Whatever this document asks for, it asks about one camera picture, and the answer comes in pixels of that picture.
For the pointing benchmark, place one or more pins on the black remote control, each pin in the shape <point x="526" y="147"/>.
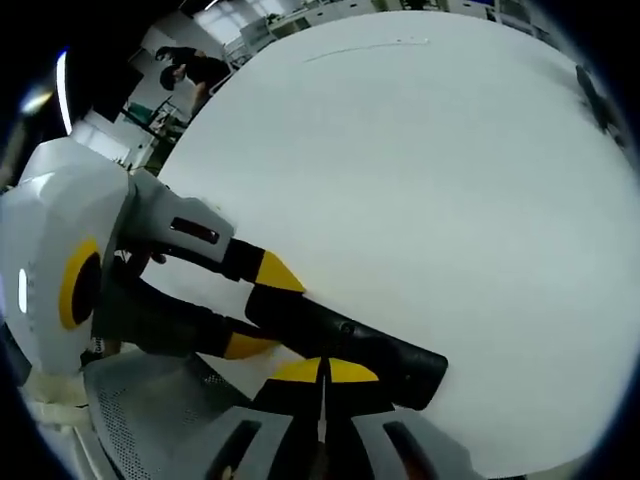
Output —
<point x="350" y="340"/>

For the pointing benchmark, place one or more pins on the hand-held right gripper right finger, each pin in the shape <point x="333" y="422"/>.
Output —
<point x="360" y="425"/>

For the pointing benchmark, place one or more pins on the ceiling light strip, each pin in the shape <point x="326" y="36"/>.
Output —
<point x="63" y="90"/>

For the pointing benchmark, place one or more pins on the grey mesh chair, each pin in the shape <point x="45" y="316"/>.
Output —
<point x="140" y="410"/>

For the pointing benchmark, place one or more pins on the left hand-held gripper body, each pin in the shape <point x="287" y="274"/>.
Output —
<point x="50" y="225"/>

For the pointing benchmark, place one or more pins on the dark crumpled object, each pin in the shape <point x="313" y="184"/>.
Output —
<point x="592" y="92"/>

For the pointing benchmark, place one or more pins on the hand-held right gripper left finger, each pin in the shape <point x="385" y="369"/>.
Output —
<point x="280" y="425"/>

